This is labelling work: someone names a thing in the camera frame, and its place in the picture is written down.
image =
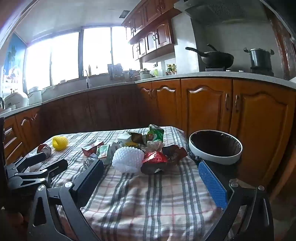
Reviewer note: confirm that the black wok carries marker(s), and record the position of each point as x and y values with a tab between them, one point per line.
217	59

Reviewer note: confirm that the green snack bag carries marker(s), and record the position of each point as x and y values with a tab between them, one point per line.
156	134

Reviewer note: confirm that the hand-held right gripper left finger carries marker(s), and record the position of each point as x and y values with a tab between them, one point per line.
89	183

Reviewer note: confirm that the white kitchen countertop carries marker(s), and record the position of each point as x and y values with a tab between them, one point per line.
208	74

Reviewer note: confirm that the crumpled white plastic wrapper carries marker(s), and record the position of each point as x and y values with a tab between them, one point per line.
155	146

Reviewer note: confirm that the dark brown wrapper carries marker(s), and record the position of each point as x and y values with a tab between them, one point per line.
174	153

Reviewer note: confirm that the plaid tablecloth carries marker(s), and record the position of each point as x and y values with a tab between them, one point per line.
150	208

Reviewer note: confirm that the wooden cabinets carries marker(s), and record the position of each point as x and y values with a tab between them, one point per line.
208	106
157	34

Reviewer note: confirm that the yellow foam fruit net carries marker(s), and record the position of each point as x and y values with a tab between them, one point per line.
60	143

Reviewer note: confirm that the red and white can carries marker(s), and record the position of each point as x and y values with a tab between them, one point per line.
44	150

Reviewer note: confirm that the white rice cooker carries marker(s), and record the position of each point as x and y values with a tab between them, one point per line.
16	99

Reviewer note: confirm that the blue wall poster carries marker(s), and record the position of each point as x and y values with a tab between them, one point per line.
13	58

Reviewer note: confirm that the gas stove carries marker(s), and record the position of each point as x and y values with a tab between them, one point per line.
261	71

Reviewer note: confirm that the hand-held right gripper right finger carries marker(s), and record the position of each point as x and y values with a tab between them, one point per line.
212	185

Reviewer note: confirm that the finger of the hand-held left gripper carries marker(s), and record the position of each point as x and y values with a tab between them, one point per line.
32	160
53	170

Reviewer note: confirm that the white lidded pot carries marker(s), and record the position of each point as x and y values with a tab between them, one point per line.
34	95

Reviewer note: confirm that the kitchen faucet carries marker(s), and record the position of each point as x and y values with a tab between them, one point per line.
87	80

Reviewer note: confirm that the group of condiment jars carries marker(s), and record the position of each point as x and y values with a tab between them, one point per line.
171	69

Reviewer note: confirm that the white trash bin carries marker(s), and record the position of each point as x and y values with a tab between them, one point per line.
219	160

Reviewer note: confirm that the dish rack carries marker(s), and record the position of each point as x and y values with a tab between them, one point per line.
115	71

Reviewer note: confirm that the range hood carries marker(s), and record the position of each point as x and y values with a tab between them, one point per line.
219	10

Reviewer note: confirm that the wooden lower cabinets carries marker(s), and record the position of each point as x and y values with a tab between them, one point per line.
208	106

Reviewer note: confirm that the red carton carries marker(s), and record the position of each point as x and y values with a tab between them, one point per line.
91	148

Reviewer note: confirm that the dark cooking pot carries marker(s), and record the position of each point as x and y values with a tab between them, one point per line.
260	58

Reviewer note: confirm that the green packet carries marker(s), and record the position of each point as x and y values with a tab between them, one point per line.
104	153

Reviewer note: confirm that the silver wrapper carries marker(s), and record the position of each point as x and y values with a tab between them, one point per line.
90	160

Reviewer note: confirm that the wooden upper cabinets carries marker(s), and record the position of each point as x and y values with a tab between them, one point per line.
157	34

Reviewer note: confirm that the small white cooker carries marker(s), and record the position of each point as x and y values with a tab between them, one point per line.
145	74

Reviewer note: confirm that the white foam fruit net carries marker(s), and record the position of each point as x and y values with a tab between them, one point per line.
127	160

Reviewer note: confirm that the kitchen window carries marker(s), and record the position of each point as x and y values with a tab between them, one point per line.
69	58

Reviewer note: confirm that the red snack wrapper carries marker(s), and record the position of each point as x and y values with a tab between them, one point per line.
153	161

